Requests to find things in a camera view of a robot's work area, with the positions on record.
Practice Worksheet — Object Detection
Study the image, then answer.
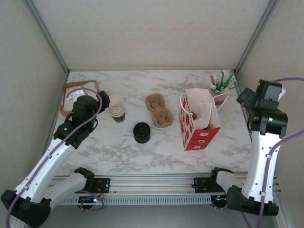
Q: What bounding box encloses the stack of paper cups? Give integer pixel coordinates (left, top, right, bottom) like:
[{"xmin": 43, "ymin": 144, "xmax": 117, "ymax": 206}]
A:
[{"xmin": 108, "ymin": 93, "xmax": 126, "ymax": 124}]

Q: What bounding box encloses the white paper napkin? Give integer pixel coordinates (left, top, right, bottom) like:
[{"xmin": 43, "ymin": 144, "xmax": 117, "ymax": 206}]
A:
[{"xmin": 199, "ymin": 101, "xmax": 219, "ymax": 128}]

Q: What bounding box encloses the stack of black lids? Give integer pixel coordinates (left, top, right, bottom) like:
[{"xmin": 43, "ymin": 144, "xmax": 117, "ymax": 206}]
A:
[{"xmin": 133, "ymin": 122, "xmax": 151, "ymax": 144}]

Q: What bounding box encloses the red white paper gift bag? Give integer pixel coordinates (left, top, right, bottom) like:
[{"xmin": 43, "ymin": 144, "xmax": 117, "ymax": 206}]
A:
[{"xmin": 178, "ymin": 87, "xmax": 231, "ymax": 152}]

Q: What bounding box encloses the brown cardboard napkin tray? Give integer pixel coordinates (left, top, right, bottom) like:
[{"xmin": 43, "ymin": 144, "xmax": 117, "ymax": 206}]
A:
[{"xmin": 60, "ymin": 80, "xmax": 100, "ymax": 117}]

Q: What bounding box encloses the green wrapped straw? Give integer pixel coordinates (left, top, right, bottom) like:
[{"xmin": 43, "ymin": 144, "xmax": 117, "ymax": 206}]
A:
[{"xmin": 223, "ymin": 74, "xmax": 236, "ymax": 89}]

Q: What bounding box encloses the pink stirrer holder cup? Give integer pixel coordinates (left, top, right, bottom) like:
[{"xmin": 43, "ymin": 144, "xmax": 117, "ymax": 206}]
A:
[{"xmin": 208, "ymin": 87, "xmax": 230, "ymax": 108}]

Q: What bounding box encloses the stack of cardboard cup carriers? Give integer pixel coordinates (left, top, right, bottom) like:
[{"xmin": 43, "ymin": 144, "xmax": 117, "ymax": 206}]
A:
[{"xmin": 145, "ymin": 93, "xmax": 173, "ymax": 129}]

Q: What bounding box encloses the left controller circuit board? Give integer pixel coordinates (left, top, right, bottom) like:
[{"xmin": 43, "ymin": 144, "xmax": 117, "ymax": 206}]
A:
[{"xmin": 77, "ymin": 196, "xmax": 100, "ymax": 210}]

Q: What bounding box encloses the controller circuit board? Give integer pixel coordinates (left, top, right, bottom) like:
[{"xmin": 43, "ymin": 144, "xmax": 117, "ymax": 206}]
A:
[
  {"xmin": 77, "ymin": 196, "xmax": 100, "ymax": 210},
  {"xmin": 210, "ymin": 194, "xmax": 229, "ymax": 210}
]

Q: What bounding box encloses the right controller circuit board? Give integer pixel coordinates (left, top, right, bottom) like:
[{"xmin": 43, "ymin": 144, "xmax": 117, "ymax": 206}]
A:
[{"xmin": 210, "ymin": 194, "xmax": 229, "ymax": 210}]

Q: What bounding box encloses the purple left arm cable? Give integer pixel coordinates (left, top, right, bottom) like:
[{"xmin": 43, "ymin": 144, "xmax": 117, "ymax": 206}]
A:
[{"xmin": 5, "ymin": 87, "xmax": 105, "ymax": 228}]

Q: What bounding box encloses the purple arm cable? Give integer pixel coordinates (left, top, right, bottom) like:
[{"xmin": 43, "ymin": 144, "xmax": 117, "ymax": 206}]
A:
[
  {"xmin": 210, "ymin": 77, "xmax": 304, "ymax": 228},
  {"xmin": 5, "ymin": 87, "xmax": 105, "ymax": 228}
]

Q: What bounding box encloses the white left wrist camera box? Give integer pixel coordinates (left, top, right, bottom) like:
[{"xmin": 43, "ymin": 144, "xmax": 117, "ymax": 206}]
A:
[{"xmin": 66, "ymin": 88, "xmax": 84, "ymax": 101}]

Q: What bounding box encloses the aluminium right table rail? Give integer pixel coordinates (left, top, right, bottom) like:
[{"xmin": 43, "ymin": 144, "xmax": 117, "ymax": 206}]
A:
[{"xmin": 234, "ymin": 70, "xmax": 250, "ymax": 112}]

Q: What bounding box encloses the aluminium table rail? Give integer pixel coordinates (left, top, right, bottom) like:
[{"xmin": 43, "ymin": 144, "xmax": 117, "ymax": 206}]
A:
[
  {"xmin": 234, "ymin": 70, "xmax": 250, "ymax": 112},
  {"xmin": 67, "ymin": 68, "xmax": 236, "ymax": 72}
]

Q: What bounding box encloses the aluminium rear table rail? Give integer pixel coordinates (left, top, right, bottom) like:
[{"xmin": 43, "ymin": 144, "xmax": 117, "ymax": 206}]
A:
[{"xmin": 67, "ymin": 68, "xmax": 236, "ymax": 72}]

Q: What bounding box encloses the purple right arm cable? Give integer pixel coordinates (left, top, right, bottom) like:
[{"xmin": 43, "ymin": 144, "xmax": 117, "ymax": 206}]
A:
[{"xmin": 210, "ymin": 77, "xmax": 304, "ymax": 228}]

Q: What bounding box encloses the aluminium right frame post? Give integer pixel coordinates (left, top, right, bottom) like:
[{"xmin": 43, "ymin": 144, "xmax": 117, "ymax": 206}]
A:
[{"xmin": 233, "ymin": 0, "xmax": 281, "ymax": 74}]

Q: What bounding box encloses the aluminium frame post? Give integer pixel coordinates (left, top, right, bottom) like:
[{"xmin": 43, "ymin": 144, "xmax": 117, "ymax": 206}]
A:
[
  {"xmin": 23, "ymin": 0, "xmax": 70, "ymax": 75},
  {"xmin": 233, "ymin": 0, "xmax": 281, "ymax": 74}
]

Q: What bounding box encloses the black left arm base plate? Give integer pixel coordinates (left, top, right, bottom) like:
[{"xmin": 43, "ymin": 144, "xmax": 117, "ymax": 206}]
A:
[{"xmin": 66, "ymin": 177, "xmax": 111, "ymax": 194}]

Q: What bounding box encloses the aluminium left frame post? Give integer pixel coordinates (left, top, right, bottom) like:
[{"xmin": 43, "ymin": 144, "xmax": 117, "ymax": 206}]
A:
[{"xmin": 23, "ymin": 0, "xmax": 70, "ymax": 75}]

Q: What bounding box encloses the aluminium mounting rail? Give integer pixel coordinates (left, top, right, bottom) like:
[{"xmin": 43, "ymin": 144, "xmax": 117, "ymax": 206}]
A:
[{"xmin": 51, "ymin": 174, "xmax": 283, "ymax": 197}]

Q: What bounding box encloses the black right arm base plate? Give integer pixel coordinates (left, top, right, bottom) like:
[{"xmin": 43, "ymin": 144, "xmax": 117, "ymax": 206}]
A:
[{"xmin": 193, "ymin": 177, "xmax": 238, "ymax": 193}]

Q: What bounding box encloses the grey slotted cable duct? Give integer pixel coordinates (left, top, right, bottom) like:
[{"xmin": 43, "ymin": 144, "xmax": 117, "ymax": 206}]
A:
[{"xmin": 57, "ymin": 196, "xmax": 212, "ymax": 206}]

